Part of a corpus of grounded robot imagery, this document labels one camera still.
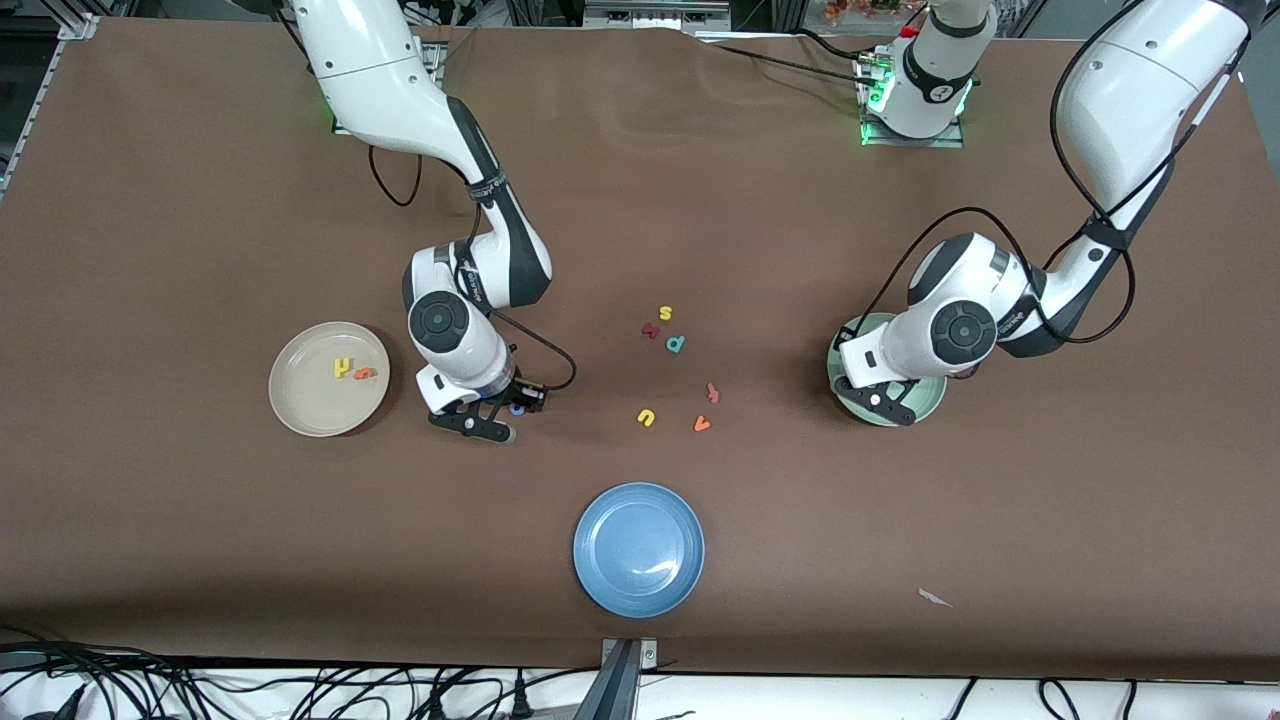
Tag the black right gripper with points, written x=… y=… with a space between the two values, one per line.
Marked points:
x=506 y=394

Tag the yellow foam letter h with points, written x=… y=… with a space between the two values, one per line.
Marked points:
x=340 y=370

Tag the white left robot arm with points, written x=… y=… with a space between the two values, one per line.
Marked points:
x=1130 y=90

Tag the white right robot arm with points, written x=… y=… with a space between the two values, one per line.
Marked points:
x=380 y=70

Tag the blue plate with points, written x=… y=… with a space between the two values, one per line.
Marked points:
x=638 y=550

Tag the beige brown plate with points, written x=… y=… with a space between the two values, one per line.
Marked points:
x=310 y=400

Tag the brown table cover sheet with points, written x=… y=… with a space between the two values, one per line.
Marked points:
x=640 y=200

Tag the black power plug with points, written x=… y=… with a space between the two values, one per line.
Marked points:
x=436 y=708
x=520 y=700

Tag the grey metal rack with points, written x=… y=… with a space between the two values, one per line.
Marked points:
x=650 y=15

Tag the pale green plate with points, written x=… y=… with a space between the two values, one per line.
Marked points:
x=930 y=395

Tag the small white paper scrap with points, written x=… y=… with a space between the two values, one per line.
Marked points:
x=933 y=597

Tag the orange leafy decoration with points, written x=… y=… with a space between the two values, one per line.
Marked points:
x=860 y=8

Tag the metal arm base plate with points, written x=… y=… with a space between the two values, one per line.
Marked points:
x=437 y=55
x=910 y=142

